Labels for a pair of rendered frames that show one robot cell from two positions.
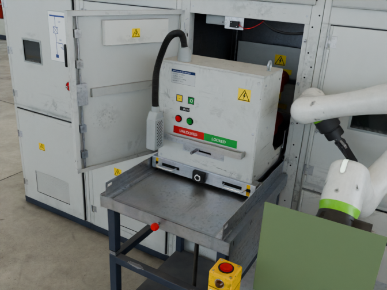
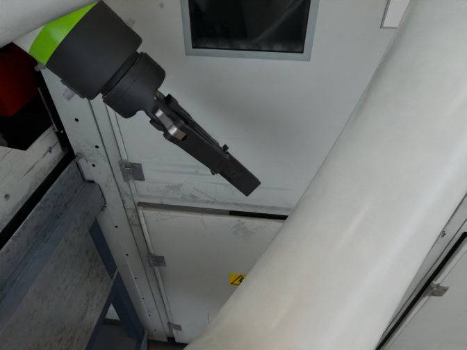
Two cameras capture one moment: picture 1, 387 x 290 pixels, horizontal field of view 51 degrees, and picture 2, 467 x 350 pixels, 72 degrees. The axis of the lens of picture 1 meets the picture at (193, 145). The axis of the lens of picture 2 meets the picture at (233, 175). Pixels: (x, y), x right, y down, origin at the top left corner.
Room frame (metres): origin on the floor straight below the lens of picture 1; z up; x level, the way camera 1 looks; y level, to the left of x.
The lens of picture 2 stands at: (1.22, -0.56, 1.33)
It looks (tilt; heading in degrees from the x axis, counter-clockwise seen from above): 42 degrees down; 338
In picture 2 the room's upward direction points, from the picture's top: straight up
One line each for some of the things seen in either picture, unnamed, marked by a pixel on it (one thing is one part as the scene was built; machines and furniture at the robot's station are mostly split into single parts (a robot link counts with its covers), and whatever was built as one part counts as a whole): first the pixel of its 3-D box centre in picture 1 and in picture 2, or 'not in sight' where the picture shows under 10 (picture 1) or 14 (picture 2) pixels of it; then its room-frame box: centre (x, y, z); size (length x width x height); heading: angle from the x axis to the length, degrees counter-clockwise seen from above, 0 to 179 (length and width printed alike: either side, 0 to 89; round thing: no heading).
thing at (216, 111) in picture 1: (204, 123); not in sight; (1.66, -0.04, 1.15); 0.48 x 0.01 x 0.48; 61
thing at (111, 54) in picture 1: (130, 88); not in sight; (1.94, 0.33, 1.21); 0.63 x 0.07 x 0.74; 132
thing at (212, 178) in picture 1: (203, 174); not in sight; (1.67, -0.05, 0.90); 0.54 x 0.05 x 0.06; 61
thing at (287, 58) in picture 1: (280, 61); not in sight; (2.49, -0.50, 1.28); 0.58 x 0.02 x 0.19; 61
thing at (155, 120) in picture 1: (155, 129); not in sight; (1.70, 0.17, 1.09); 0.08 x 0.05 x 0.17; 151
